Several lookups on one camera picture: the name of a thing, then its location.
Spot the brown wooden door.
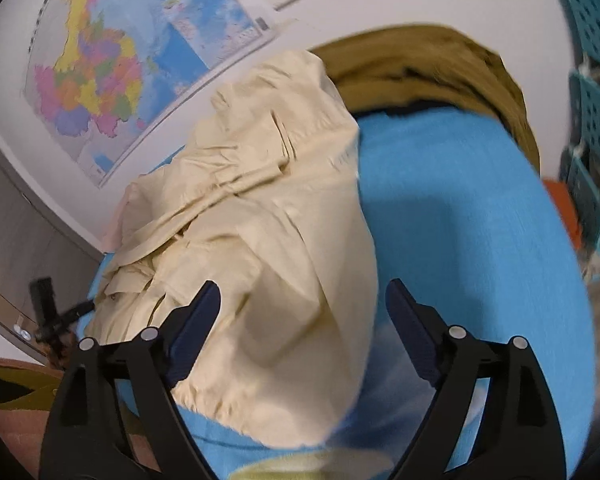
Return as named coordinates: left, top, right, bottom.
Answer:
left=0, top=150, right=102, bottom=363

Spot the colourful wall map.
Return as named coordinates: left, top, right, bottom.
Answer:
left=22, top=0, right=273, bottom=186

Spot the cream beige jacket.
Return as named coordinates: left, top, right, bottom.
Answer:
left=85, top=51, right=378, bottom=448

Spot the pink folded garment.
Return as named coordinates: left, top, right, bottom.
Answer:
left=100, top=183, right=135, bottom=254

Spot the blue floral bed sheet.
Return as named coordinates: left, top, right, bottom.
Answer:
left=74, top=109, right=596, bottom=480

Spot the teal perforated storage rack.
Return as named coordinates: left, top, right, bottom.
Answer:
left=559, top=0, right=600, bottom=252

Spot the olive mustard garment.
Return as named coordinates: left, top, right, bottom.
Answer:
left=311, top=24, right=541, bottom=170

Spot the black folded garment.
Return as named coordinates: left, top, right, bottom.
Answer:
left=348, top=100, right=498, bottom=120

